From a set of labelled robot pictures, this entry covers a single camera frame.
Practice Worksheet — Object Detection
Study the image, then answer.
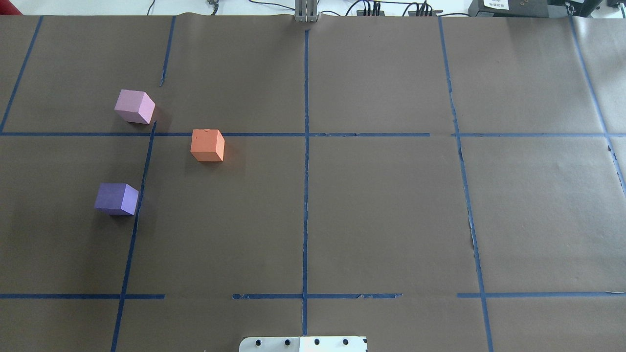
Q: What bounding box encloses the orange foam cube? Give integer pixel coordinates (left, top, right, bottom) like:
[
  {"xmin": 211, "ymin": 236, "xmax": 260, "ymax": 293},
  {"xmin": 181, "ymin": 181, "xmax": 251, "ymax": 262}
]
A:
[{"xmin": 190, "ymin": 129, "xmax": 225, "ymax": 162}]

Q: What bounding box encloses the brown paper table cover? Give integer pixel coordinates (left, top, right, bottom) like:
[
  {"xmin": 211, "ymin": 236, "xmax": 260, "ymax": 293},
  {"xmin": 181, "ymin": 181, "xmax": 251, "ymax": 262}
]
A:
[{"xmin": 1, "ymin": 14, "xmax": 625, "ymax": 352}]

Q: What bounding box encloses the pink foam cube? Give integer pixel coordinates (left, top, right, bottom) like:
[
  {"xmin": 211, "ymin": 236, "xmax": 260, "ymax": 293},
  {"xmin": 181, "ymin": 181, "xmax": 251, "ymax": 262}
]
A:
[{"xmin": 114, "ymin": 89, "xmax": 155, "ymax": 125}]

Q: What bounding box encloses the purple foam cube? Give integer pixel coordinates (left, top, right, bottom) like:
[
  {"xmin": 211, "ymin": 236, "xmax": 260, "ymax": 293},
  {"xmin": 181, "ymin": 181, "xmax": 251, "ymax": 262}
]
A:
[{"xmin": 94, "ymin": 183, "xmax": 139, "ymax": 216}]

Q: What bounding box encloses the black power strip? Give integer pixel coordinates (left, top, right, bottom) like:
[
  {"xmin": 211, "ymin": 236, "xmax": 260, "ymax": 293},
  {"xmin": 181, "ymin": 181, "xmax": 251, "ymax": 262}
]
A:
[{"xmin": 404, "ymin": 9, "xmax": 443, "ymax": 17}]

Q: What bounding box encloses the black box with label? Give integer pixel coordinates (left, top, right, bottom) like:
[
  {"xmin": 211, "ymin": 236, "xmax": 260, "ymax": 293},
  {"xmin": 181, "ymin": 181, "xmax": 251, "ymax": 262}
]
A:
[{"xmin": 468, "ymin": 0, "xmax": 571, "ymax": 18}]

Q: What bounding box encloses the grey camera stand post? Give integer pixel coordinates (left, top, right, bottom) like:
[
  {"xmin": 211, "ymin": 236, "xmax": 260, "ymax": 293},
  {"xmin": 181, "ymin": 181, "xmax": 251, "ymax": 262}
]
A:
[{"xmin": 294, "ymin": 0, "xmax": 319, "ymax": 23}]

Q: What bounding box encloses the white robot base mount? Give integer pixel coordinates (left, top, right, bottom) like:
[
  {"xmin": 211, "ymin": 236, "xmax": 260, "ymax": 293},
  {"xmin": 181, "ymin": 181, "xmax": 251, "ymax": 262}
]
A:
[{"xmin": 239, "ymin": 336, "xmax": 368, "ymax": 352}]

